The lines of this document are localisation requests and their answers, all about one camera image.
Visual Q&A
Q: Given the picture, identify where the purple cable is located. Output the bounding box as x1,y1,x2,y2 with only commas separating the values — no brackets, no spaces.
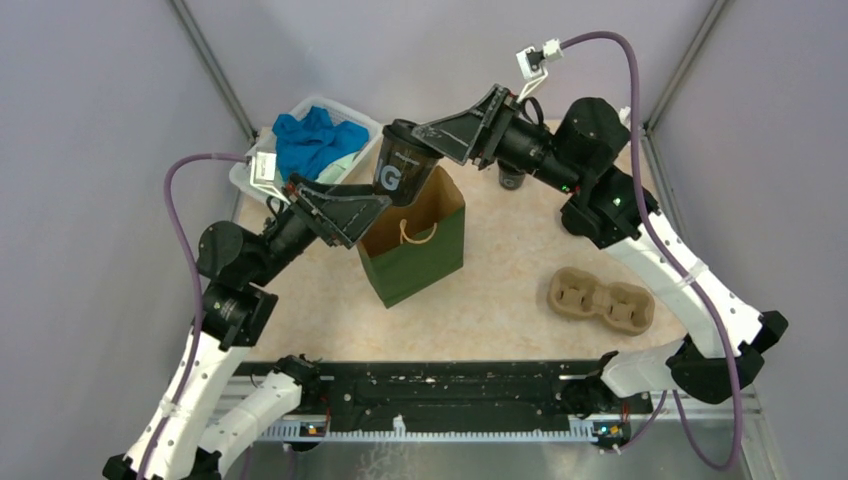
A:
559,31,745,473
135,152,266,480

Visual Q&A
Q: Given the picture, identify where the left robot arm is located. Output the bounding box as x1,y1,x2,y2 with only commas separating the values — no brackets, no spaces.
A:
102,175,392,479

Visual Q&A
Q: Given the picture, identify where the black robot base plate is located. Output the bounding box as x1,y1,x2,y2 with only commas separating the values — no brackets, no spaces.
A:
258,360,654,432

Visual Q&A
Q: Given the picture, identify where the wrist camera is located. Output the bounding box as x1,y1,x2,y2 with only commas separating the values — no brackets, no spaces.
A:
516,38,563,101
249,151,287,202

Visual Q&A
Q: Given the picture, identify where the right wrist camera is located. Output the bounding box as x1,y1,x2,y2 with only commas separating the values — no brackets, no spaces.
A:
516,38,563,101

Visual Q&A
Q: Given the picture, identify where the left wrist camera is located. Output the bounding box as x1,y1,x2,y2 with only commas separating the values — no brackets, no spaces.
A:
249,151,287,202

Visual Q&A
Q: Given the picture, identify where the white plastic basket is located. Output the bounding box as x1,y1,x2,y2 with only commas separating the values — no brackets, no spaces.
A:
229,96,383,201

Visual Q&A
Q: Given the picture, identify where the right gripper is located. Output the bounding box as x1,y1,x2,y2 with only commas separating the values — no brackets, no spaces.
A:
414,85,582,196

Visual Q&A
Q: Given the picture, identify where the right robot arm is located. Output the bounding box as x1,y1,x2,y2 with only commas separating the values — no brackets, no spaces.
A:
412,85,788,412

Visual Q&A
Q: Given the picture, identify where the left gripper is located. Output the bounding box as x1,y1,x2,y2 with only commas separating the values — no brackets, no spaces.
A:
249,169,393,286

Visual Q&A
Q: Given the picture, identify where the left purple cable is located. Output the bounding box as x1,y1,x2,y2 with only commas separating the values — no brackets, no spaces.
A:
135,152,266,480

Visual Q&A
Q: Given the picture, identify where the light green cloth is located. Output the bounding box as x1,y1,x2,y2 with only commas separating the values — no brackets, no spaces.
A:
317,153,359,184

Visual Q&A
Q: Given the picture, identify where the green brown paper bag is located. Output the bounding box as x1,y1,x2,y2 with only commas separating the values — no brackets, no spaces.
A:
357,166,466,308

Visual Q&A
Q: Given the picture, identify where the blue cloth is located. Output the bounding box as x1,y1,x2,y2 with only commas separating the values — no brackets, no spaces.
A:
272,106,370,181

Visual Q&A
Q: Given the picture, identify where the black coffee cup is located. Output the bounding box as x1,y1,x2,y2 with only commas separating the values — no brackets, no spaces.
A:
498,165,526,191
373,137,440,207

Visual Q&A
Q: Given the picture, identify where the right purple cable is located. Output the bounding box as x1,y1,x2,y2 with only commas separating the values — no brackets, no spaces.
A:
559,31,745,473

